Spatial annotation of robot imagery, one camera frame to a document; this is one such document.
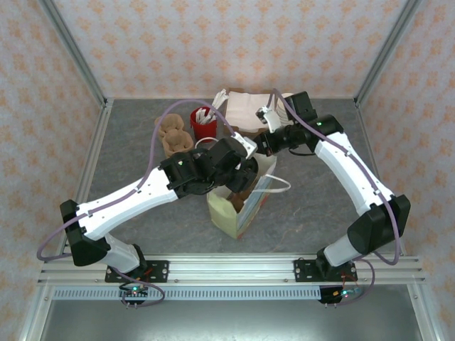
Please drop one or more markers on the brown pulp cup carrier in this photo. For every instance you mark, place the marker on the brown pulp cup carrier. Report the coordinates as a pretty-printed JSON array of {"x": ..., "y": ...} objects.
[{"x": 241, "y": 202}]

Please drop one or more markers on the white green paper bag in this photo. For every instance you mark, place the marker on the white green paper bag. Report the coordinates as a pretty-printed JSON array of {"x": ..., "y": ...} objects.
[{"x": 222, "y": 209}]

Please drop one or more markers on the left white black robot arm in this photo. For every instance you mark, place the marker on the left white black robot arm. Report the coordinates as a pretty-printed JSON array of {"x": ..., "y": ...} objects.
[{"x": 124, "y": 202}]

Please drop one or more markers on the stack of paper cups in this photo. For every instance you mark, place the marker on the stack of paper cups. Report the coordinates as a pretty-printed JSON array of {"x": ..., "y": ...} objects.
[{"x": 284, "y": 110}]

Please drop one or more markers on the white napkin stack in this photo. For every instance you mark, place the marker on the white napkin stack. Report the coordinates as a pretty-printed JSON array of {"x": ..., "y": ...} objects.
[{"x": 245, "y": 110}]

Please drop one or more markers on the red plastic cup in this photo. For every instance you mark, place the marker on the red plastic cup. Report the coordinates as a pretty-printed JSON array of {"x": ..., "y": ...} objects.
[{"x": 203, "y": 129}]

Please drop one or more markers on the stack of brown cup carriers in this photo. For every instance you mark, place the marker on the stack of brown cup carriers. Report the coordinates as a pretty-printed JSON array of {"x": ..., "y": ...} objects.
[{"x": 174, "y": 138}]

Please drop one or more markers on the white sugar packets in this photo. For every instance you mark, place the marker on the white sugar packets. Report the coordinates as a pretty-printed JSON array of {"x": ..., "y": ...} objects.
[{"x": 203, "y": 116}]

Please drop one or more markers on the stack of beige napkins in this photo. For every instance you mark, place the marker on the stack of beige napkins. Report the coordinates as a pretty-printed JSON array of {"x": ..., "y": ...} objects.
[{"x": 236, "y": 90}]

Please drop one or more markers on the white wrapped stirrers bundle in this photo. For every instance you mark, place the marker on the white wrapped stirrers bundle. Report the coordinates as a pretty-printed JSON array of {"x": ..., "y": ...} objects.
[{"x": 220, "y": 97}]

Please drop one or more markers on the grey metal panel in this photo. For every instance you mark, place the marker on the grey metal panel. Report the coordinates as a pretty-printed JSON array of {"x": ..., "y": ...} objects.
[{"x": 231, "y": 319}]

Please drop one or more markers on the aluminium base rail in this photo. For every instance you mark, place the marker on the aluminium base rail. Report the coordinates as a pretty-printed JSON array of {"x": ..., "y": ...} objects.
[{"x": 231, "y": 270}]

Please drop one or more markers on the right black mount plate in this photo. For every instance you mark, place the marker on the right black mount plate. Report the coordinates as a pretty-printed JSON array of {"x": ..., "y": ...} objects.
[{"x": 302, "y": 271}]

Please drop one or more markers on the black mount plate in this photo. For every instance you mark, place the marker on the black mount plate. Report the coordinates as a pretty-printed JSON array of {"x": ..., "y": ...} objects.
[
  {"x": 302, "y": 271},
  {"x": 160, "y": 271}
]

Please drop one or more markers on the left black mount plate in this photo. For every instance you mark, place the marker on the left black mount plate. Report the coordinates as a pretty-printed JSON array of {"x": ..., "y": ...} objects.
[{"x": 160, "y": 271}]

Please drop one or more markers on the aluminium frame post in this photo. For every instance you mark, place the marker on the aluminium frame post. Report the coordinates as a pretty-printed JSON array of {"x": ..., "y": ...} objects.
[
  {"x": 387, "y": 49},
  {"x": 71, "y": 49}
]

